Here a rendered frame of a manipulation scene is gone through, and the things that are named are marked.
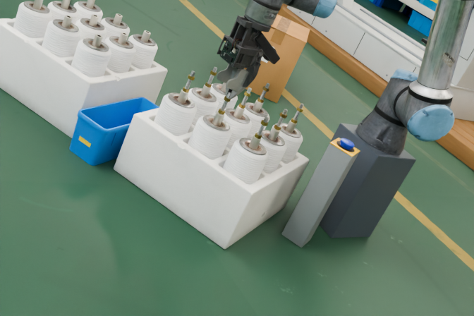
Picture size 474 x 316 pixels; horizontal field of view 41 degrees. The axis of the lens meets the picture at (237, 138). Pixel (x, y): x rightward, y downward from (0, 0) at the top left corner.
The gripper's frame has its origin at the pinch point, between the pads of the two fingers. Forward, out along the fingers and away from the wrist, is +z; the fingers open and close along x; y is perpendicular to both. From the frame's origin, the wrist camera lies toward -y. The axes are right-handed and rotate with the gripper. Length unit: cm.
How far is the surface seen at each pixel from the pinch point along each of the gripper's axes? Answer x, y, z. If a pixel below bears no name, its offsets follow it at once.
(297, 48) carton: -64, -92, 8
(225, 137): 4.7, 0.6, 10.7
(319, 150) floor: -25, -85, 35
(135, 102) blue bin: -34.7, 1.1, 23.5
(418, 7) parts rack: -267, -487, 14
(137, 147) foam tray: -11.0, 13.5, 23.9
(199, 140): 1.2, 5.5, 13.7
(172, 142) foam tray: -2.7, 10.2, 17.1
